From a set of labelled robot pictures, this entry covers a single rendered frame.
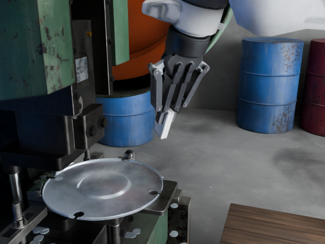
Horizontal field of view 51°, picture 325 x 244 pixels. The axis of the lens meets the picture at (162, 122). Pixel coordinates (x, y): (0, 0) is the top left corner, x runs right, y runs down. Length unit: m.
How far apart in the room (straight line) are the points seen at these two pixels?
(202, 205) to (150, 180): 1.39
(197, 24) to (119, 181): 0.46
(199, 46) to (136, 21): 0.54
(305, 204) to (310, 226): 0.85
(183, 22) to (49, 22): 0.22
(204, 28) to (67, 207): 0.48
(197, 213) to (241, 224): 0.71
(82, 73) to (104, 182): 0.27
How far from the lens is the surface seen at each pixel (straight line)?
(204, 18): 0.56
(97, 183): 0.86
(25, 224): 0.82
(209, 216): 2.14
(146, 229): 0.94
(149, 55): 1.07
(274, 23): 0.48
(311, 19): 0.50
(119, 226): 0.86
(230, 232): 1.45
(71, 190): 0.86
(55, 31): 0.62
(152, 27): 1.09
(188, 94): 0.68
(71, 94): 0.69
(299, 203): 2.41
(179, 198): 1.08
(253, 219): 1.54
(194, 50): 0.59
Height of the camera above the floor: 1.20
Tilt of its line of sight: 19 degrees down
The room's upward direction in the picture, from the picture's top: straight up
